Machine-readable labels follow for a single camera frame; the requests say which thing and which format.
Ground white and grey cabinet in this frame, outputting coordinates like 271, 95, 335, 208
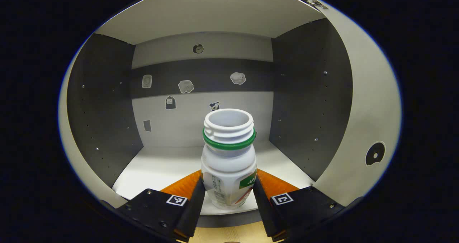
66, 0, 354, 227

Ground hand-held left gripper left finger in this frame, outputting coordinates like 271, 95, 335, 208
117, 170, 207, 242

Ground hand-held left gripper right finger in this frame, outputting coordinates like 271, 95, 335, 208
253, 168, 345, 242

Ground white cabinet door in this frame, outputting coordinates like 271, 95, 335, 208
314, 3, 402, 207
58, 57, 128, 208

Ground white bottle with green ring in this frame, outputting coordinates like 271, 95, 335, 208
200, 109, 257, 210

